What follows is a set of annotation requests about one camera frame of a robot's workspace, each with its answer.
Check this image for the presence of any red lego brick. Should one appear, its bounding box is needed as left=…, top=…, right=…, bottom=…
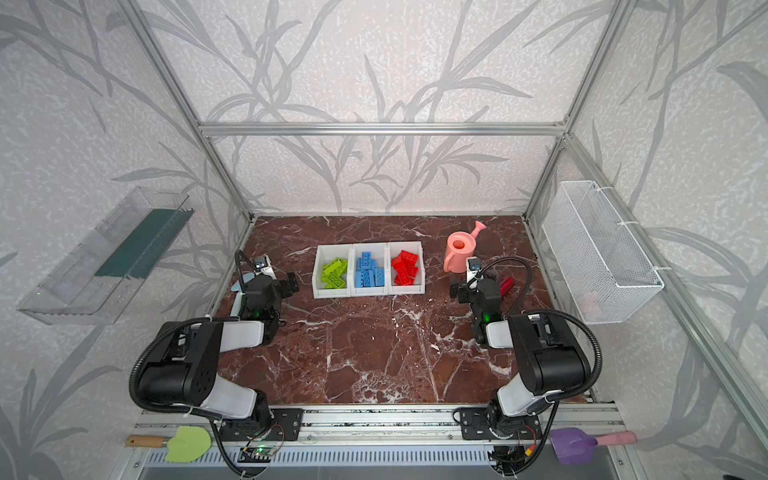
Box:
left=399, top=250, right=419, bottom=266
left=394, top=274, right=414, bottom=286
left=391, top=256, right=417, bottom=278

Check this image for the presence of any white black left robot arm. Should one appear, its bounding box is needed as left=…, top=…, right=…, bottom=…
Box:
left=129, top=250, right=300, bottom=440

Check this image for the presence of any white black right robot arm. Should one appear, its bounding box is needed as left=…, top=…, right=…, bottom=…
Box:
left=450, top=257, right=603, bottom=442

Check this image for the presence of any light blue toy trowel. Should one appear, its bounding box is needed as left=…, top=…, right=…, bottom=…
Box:
left=230, top=291, right=245, bottom=319

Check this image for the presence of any pink toy watering can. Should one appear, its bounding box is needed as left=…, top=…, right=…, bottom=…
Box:
left=443, top=221, right=486, bottom=274

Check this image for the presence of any white right sorting bin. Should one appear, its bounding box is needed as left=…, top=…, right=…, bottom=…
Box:
left=385, top=241, right=426, bottom=295

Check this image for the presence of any white middle sorting bin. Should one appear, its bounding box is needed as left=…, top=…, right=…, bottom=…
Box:
left=350, top=243, right=391, bottom=297

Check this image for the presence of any red handled tool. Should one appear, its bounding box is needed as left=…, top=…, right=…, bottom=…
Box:
left=500, top=278, right=515, bottom=297

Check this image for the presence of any white wire wall basket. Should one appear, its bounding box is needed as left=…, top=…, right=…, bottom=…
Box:
left=543, top=180, right=664, bottom=324

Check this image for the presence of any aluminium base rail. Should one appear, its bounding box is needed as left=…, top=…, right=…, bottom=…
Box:
left=131, top=403, right=628, bottom=448

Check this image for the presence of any green toy spade wooden handle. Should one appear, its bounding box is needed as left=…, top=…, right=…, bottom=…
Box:
left=125, top=426, right=212, bottom=463

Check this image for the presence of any purple toy shovel pink handle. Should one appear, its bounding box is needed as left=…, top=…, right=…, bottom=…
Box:
left=550, top=427, right=637, bottom=465

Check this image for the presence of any clear wall shelf green mat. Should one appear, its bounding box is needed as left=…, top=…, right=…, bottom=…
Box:
left=17, top=187, right=194, bottom=325

